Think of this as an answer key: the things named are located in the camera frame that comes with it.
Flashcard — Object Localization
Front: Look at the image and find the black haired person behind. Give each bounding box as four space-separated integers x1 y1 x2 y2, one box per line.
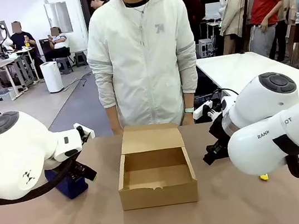
87 0 110 15

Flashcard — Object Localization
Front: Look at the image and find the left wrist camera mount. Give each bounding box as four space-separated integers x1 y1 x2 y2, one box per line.
72 120 96 142

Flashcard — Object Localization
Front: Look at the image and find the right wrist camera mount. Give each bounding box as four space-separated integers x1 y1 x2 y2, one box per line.
191 98 226 124

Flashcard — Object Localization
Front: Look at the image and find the seated person in dark shirt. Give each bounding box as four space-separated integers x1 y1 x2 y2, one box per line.
7 18 47 83

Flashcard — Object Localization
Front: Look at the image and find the thin silver necklace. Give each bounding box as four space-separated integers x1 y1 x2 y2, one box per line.
122 0 154 17

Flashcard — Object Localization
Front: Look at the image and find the person's left hand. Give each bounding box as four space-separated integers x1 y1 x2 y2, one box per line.
180 111 196 127

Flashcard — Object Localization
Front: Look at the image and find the mannequin in beige coat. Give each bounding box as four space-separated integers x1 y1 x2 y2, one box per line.
214 0 261 56

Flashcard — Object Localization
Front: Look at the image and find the grey plastic stool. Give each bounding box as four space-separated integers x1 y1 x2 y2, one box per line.
73 50 89 68
55 56 75 77

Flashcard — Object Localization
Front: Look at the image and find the white rounded table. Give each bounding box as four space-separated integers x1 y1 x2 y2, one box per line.
194 43 299 116

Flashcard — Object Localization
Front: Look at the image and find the white air purifier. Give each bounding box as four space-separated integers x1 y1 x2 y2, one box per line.
39 60 65 95

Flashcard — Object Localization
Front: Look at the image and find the mannequin in dark red top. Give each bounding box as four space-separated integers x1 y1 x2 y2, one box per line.
177 0 210 46

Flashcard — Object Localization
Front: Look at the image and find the small white side table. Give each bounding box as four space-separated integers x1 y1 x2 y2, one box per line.
14 45 42 83

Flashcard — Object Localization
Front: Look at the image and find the left arm black cable sleeve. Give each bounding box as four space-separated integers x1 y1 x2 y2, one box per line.
0 157 80 207

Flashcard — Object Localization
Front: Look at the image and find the white computer case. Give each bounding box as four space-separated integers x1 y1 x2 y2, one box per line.
197 37 217 59

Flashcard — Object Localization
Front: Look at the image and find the person in red shirt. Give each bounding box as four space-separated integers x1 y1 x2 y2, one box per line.
242 0 297 64

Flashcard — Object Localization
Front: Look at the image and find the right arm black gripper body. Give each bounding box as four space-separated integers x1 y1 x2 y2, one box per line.
205 114 231 153

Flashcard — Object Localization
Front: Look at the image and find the person in white jacket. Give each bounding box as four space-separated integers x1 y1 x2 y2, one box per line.
78 0 207 139

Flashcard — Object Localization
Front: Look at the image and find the black floor cable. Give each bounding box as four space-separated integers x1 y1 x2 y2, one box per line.
60 70 97 93

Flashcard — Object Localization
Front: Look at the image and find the person's right hand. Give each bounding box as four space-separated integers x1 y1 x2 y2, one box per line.
110 123 125 137

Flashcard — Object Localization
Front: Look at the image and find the seated person in white shirt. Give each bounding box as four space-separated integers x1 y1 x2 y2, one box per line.
40 25 73 63

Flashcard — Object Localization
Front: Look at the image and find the grey computer monitor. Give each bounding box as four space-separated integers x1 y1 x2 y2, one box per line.
203 1 224 21

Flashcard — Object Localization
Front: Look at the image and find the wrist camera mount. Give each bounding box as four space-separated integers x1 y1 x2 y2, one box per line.
191 98 226 124
72 120 96 142

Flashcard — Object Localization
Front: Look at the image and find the brown cardboard box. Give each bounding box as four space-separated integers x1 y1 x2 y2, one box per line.
109 116 201 213

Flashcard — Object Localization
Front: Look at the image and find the navy CAMPUS pencil case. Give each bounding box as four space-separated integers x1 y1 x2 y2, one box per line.
44 163 91 203

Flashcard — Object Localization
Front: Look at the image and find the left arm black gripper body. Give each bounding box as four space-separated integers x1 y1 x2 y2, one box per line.
68 158 90 181

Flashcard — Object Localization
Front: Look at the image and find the clear plastic storage bin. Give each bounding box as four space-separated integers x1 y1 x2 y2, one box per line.
0 87 17 103

